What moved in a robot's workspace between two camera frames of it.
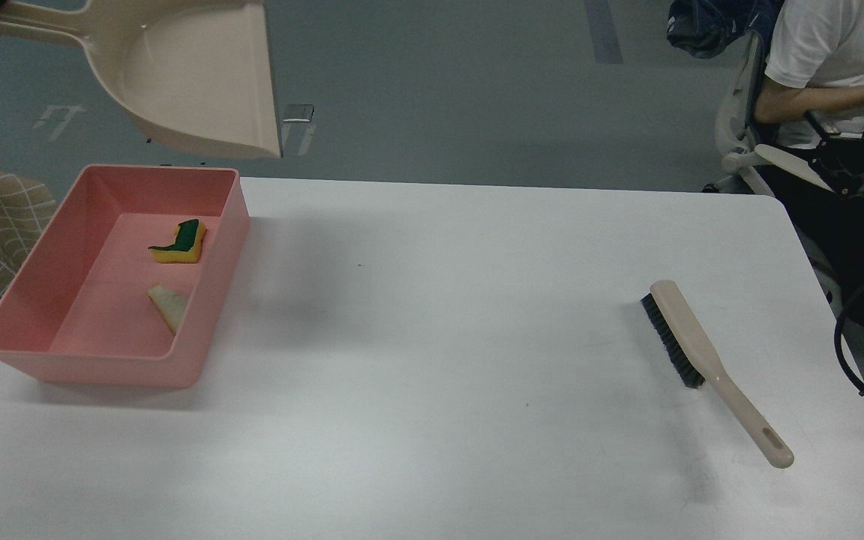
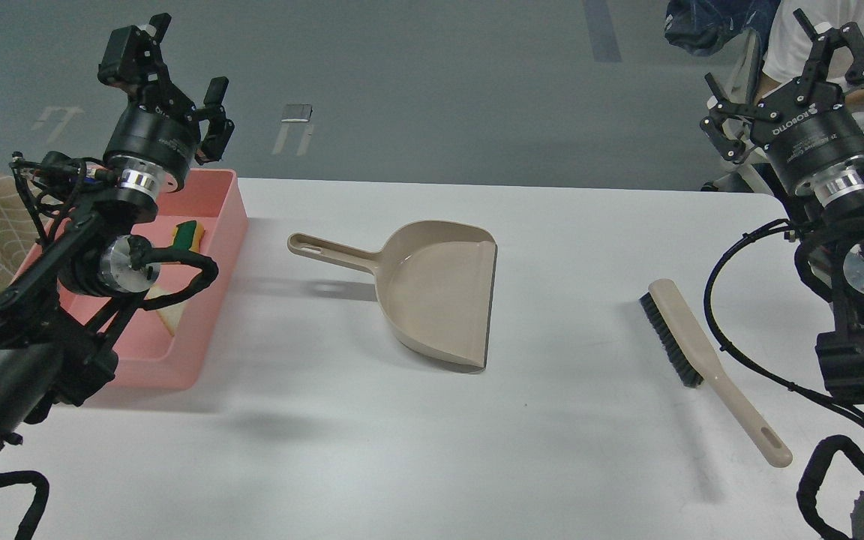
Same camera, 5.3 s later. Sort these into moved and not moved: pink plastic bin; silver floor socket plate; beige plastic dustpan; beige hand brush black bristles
Moved: beige plastic dustpan
Not moved: pink plastic bin; beige hand brush black bristles; silver floor socket plate
